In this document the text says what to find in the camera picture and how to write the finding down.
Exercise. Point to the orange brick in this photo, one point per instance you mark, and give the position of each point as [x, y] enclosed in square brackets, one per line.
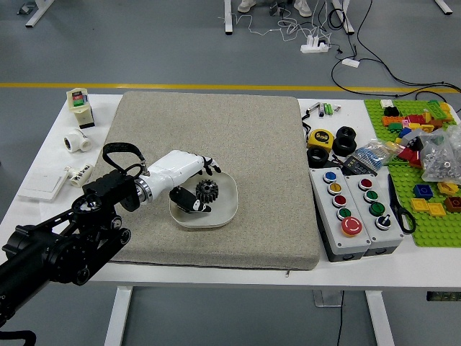
[392, 120]

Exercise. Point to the black rubber tyre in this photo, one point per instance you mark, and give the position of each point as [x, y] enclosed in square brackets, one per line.
[347, 130]
[317, 158]
[344, 146]

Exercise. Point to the white square dish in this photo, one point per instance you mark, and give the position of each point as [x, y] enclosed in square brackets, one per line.
[225, 212]

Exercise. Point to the white sneaker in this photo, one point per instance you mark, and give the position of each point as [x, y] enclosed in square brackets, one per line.
[246, 4]
[302, 6]

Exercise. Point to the white power adapter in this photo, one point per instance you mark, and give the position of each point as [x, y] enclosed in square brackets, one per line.
[350, 62]

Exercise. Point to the white table leg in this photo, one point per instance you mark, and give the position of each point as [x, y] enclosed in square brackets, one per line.
[380, 320]
[119, 317]

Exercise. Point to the grey-brown cushion mat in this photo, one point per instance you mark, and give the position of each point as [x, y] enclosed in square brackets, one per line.
[216, 126]

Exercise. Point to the brown brick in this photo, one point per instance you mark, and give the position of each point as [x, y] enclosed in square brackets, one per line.
[454, 204]

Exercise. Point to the green batteries pair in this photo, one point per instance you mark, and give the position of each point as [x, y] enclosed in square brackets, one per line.
[328, 109]

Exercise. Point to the white power strip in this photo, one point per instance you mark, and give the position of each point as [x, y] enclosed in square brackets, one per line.
[313, 47]

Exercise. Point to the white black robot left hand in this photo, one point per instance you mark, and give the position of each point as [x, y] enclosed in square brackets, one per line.
[173, 169]

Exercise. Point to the white pipe piece with writing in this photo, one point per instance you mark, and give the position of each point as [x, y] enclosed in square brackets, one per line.
[81, 173]

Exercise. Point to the black scissors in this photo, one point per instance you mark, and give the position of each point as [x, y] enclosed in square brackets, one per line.
[394, 202]

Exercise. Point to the clear bag of metal nuts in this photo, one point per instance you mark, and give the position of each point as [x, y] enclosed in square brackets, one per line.
[439, 162]

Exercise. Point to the big black gear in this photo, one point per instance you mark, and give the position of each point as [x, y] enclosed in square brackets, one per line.
[209, 191]

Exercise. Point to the white background desk leg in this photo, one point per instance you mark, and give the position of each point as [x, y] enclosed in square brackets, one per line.
[228, 18]
[344, 18]
[37, 12]

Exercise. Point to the grey metal bracket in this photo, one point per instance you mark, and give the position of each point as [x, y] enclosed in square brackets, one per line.
[326, 299]

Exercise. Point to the white pipe tee fitting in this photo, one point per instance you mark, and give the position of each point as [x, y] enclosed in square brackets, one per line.
[77, 140]

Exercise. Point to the cream switch box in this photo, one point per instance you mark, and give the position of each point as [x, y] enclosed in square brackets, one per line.
[81, 110]

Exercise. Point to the clear bag of blue parts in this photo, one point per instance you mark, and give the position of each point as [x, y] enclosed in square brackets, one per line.
[374, 153]

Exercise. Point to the yellow flat brick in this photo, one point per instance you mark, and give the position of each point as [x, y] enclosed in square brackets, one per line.
[436, 209]
[419, 204]

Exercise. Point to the green building baseplate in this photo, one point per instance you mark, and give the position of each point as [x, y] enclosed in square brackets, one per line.
[436, 230]

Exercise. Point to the yellow tape measure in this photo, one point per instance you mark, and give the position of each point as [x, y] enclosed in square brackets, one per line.
[320, 138]

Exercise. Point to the blue square brick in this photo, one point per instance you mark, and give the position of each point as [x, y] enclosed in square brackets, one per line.
[423, 191]

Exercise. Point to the long green brick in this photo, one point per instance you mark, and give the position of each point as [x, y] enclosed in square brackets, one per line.
[436, 110]

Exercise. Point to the grey button box with selector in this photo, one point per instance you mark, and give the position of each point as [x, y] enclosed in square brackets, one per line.
[390, 230]

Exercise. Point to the black digital meter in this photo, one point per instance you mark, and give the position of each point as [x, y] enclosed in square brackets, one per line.
[358, 166]

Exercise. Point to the grey button box with stop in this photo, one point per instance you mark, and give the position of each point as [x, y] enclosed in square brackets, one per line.
[338, 238]

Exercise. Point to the red brick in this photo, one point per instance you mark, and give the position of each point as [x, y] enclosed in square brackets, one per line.
[408, 156]

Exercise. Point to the white flat panel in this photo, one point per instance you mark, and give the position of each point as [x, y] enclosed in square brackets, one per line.
[41, 185]

